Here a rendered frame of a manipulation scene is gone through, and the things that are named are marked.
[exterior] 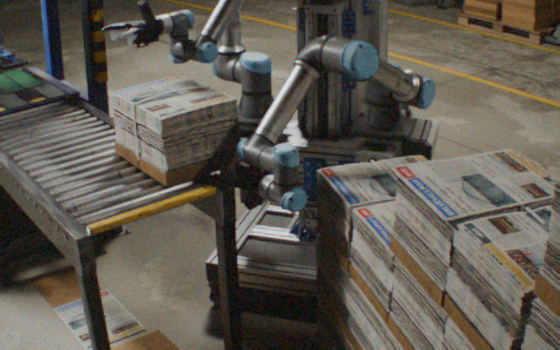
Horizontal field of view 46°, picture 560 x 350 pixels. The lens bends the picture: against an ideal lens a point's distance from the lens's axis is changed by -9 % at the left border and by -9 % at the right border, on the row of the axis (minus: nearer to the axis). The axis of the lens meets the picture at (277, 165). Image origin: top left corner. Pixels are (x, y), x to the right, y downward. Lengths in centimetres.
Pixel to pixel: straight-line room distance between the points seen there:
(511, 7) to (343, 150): 578
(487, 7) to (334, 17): 589
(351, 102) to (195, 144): 81
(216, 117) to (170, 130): 17
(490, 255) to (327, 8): 152
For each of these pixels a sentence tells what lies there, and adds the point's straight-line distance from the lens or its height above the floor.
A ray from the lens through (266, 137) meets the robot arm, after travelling 218.
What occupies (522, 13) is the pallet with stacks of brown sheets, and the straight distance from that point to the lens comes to 820.
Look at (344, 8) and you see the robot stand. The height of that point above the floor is 123.
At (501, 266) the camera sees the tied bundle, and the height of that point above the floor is 106.
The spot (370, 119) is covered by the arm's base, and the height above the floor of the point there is 85.
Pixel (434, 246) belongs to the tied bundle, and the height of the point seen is 96.
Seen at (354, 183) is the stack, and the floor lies 83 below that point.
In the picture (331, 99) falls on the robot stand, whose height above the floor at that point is 88.
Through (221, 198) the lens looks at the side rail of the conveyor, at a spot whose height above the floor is 77.
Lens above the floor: 174
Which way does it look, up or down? 23 degrees down
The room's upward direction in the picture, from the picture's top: 1 degrees counter-clockwise
